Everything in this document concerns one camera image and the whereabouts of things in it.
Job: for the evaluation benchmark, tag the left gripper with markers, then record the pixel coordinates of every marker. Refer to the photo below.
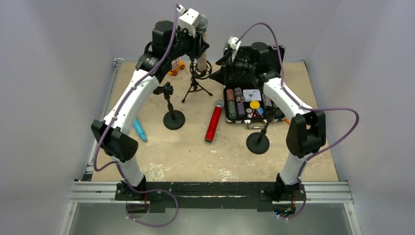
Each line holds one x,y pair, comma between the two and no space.
197,42

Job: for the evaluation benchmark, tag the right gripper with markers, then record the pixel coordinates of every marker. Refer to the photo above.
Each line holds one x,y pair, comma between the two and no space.
232,67

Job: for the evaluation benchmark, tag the silver glitter microphone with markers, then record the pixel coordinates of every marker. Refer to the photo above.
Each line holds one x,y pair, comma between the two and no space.
202,59

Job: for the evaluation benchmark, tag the tripod shock mount stand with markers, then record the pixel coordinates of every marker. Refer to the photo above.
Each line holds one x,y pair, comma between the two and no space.
195,75

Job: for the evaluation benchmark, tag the clip microphone stand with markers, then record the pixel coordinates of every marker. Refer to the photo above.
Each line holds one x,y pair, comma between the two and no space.
173,119
258,142

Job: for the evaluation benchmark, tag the blue toy microphone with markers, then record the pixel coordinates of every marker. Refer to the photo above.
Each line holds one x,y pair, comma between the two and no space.
139,130

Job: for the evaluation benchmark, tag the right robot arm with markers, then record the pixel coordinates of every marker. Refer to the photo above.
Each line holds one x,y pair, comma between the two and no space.
306,133

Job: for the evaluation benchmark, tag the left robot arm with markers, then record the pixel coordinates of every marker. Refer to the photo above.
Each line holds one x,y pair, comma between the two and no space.
114,145

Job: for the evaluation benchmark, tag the red yellow toy block car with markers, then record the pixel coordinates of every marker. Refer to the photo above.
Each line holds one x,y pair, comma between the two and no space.
177,65

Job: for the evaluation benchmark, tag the white card deck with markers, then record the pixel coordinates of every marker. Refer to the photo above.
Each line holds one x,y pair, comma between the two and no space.
252,95

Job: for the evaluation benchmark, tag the black poker chip case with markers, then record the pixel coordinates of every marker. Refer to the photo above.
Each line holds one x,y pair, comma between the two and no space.
239,111

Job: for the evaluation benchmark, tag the yellow poker chip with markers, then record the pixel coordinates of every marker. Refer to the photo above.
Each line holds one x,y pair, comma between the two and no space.
254,105

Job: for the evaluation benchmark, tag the red glitter microphone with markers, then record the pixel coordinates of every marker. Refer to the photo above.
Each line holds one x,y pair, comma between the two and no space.
211,130

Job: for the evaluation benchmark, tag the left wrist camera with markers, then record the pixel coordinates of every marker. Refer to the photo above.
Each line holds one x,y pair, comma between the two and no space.
188,19

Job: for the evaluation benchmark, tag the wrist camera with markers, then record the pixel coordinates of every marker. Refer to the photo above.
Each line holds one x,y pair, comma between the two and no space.
188,19
234,45

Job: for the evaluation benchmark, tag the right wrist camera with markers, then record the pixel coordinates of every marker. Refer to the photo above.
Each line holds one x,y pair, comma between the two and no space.
234,45

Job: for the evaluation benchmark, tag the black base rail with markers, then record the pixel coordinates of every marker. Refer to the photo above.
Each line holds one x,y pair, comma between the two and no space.
212,195

